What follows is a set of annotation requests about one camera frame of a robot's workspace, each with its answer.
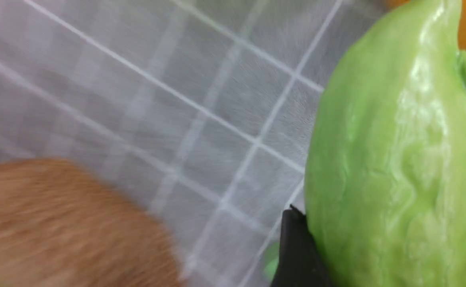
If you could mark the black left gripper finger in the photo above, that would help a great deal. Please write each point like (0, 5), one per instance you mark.
(300, 265)

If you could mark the woven wicker basket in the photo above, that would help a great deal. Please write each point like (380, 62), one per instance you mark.
(62, 227)

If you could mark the grey checked tablecloth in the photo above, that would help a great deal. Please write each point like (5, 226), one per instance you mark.
(199, 110)

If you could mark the light green gourd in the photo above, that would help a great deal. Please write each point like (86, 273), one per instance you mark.
(385, 179)

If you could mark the green foam cube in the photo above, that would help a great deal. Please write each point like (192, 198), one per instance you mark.
(271, 260)

